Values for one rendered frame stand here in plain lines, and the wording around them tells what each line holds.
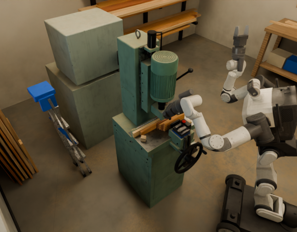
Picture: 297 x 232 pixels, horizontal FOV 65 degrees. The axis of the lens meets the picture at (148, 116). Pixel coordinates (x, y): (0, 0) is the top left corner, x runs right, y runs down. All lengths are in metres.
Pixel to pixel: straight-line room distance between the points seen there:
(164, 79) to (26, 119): 2.50
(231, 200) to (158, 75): 1.43
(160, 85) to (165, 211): 1.36
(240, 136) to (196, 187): 1.39
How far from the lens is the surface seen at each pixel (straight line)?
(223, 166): 2.89
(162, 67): 1.48
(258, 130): 1.40
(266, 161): 1.85
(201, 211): 2.53
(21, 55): 3.71
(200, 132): 1.31
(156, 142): 1.77
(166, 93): 1.60
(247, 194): 2.55
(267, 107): 1.52
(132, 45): 1.64
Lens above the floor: 2.23
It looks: 42 degrees down
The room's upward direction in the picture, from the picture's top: 1 degrees clockwise
